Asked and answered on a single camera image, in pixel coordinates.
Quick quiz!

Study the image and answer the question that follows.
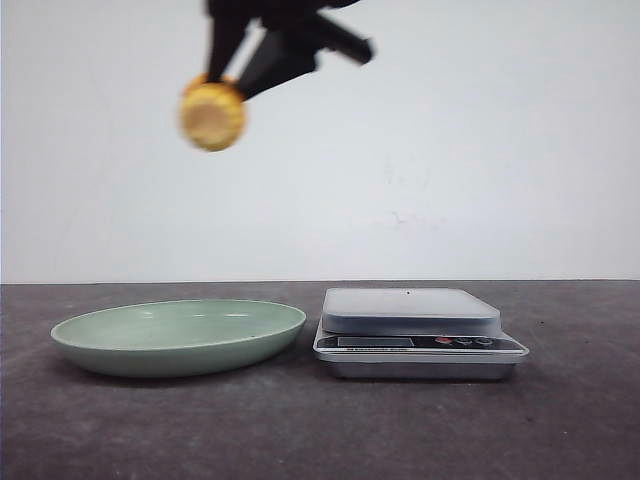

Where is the yellow corn cob piece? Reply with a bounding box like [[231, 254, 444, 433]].
[[178, 73, 246, 152]]

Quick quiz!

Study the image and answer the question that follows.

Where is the silver digital kitchen scale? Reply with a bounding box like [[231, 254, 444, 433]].
[[313, 288, 529, 381]]

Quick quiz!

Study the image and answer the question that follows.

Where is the green oval plate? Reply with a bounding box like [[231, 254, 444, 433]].
[[50, 299, 306, 378]]

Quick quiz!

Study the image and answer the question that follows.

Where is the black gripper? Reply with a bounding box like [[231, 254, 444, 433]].
[[205, 1, 373, 100]]

